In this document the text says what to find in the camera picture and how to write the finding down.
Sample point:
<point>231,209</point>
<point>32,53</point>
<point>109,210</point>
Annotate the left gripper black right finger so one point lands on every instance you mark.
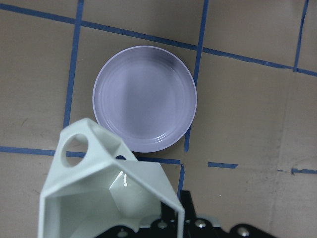
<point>199,227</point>

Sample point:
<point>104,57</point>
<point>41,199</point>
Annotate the lavender plate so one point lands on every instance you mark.
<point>147,96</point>

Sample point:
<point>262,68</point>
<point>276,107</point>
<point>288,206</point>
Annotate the white faceted cup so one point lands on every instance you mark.
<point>95,183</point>

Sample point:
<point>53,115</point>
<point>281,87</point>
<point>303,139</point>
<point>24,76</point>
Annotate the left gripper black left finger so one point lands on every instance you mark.
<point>163,225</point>

